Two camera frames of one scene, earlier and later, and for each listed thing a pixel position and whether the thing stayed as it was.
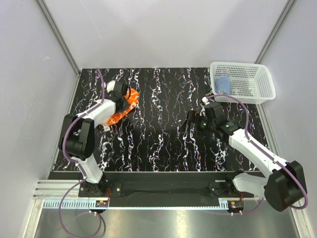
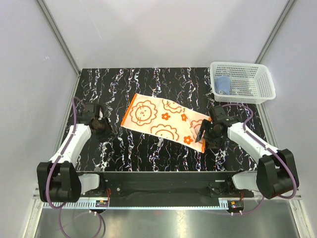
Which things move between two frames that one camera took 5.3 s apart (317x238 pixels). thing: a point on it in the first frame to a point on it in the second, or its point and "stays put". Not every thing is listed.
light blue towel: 222,85 stays put
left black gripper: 126,100 to 108,132
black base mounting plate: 215,185 stays put
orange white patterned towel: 116,117 to 166,119
